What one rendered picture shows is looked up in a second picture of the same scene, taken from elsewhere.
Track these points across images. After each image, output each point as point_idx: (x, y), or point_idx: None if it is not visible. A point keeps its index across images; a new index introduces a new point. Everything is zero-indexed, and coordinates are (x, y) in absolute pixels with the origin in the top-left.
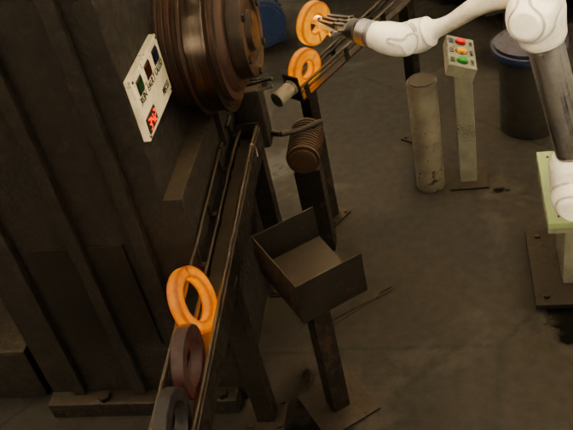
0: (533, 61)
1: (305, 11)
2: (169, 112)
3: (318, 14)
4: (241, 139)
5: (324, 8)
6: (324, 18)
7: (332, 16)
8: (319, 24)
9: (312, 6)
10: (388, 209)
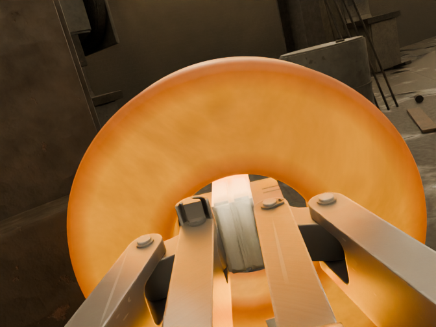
0: None
1: (109, 119)
2: None
3: (263, 171)
4: None
5: (344, 136)
6: (256, 224)
7: (342, 240)
8: (113, 271)
9: (174, 87)
10: None
